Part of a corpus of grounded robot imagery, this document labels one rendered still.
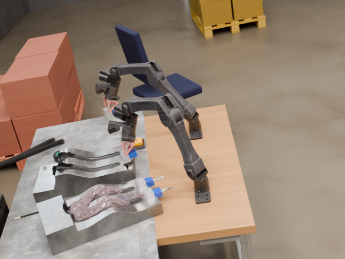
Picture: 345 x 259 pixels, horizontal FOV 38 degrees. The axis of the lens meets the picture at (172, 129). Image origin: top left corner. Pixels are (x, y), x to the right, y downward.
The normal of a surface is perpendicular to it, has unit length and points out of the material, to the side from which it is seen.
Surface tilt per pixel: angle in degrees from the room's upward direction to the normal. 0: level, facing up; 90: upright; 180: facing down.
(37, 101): 90
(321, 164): 0
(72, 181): 90
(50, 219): 0
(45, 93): 90
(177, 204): 0
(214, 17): 90
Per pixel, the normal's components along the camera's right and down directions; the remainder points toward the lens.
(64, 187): 0.10, 0.44
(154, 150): -0.16, -0.88
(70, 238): 0.38, 0.36
